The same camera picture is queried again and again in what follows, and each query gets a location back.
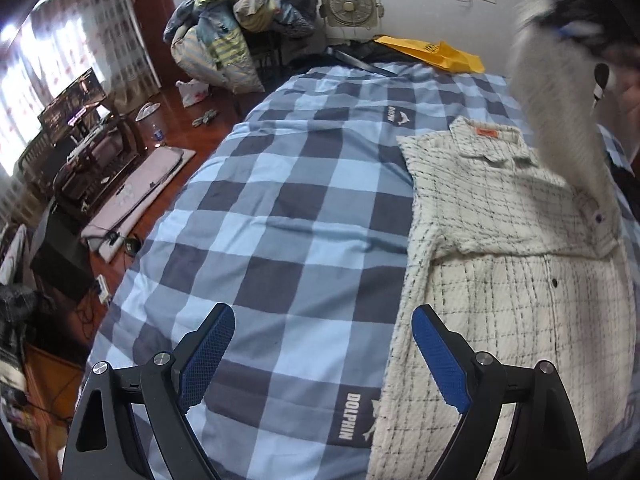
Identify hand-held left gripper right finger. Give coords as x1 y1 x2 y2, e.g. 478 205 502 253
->
412 304 588 480

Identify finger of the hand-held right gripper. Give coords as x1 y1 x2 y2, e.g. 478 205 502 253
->
535 14 584 44

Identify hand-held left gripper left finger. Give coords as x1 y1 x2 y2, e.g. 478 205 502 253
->
62 303 236 480

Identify white plaid shirt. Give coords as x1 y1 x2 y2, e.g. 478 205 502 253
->
367 0 640 480

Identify person's right forearm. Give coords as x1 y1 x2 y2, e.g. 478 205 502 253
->
617 72 640 128

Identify yellow bag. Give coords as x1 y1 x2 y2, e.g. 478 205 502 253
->
374 35 487 75

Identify black box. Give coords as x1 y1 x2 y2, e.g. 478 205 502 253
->
30 235 96 301

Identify pink floor mat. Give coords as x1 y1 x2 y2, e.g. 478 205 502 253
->
81 146 197 263

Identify blue checkered blanket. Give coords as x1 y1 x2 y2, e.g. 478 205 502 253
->
87 62 640 480

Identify black bag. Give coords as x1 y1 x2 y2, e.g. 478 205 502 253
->
327 40 401 77

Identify beige box fan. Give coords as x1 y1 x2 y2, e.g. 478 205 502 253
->
320 0 386 41

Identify wooden media stand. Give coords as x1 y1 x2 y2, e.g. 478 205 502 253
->
15 112 146 211

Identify white plastic bag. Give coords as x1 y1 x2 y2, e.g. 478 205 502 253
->
176 79 210 108

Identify flat screen monitor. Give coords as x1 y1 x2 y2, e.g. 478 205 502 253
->
37 67 108 133

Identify pile of bedding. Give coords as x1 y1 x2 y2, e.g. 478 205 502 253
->
164 0 321 93

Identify brown wooden door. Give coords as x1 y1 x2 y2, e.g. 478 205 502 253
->
129 0 176 92

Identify patterned curtain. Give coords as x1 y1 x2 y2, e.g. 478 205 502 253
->
0 0 151 176

